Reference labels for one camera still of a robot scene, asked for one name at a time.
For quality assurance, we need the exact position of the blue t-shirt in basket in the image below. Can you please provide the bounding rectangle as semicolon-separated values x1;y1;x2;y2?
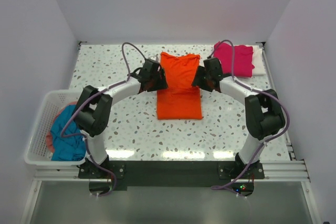
50;105;86;162

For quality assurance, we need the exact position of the folded white t-shirt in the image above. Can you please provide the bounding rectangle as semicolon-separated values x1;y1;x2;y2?
252;45;266;76

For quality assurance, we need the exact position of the white plastic laundry basket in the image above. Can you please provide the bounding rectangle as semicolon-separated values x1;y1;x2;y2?
24;90;85;167

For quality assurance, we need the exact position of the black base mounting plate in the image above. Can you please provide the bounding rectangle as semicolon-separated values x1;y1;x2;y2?
78;159;265;197

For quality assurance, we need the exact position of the pink garment in basket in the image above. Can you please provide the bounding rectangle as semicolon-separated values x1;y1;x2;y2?
46;101;77;153

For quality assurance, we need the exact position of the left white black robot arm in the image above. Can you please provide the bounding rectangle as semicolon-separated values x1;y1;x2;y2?
72;59;168;178

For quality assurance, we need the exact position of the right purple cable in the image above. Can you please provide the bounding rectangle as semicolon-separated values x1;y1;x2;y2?
208;39;291;191

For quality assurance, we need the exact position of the folded magenta t-shirt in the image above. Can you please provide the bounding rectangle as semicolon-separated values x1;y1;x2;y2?
214;42;254;78

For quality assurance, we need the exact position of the orange t-shirt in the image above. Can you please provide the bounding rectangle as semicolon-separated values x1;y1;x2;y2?
156;52;202;120

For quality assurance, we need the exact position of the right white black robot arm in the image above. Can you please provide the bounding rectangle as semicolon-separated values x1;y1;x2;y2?
192;58;286;178

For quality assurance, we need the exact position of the purple cable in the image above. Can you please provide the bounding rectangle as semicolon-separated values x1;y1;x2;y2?
60;42;155;197
208;39;291;191

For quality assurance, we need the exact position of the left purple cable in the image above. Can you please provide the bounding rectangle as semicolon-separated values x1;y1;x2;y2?
60;42;155;197

